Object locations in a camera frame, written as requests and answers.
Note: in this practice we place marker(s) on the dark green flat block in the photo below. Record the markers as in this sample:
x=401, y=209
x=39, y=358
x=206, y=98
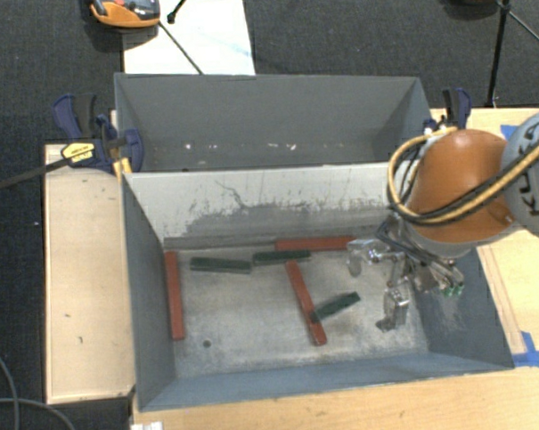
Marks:
x=220, y=265
x=336, y=305
x=281, y=256

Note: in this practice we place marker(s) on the grey metal bin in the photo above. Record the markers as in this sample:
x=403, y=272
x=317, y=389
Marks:
x=256, y=308

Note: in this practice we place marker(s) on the pale wood board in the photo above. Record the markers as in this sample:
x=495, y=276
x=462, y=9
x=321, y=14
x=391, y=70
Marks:
x=85, y=284

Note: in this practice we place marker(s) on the red-brown flat block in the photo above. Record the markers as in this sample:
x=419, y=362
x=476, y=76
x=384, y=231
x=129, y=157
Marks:
x=313, y=244
x=175, y=298
x=304, y=301

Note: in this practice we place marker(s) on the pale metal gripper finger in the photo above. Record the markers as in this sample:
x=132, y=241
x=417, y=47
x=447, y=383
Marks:
x=368, y=251
x=396, y=309

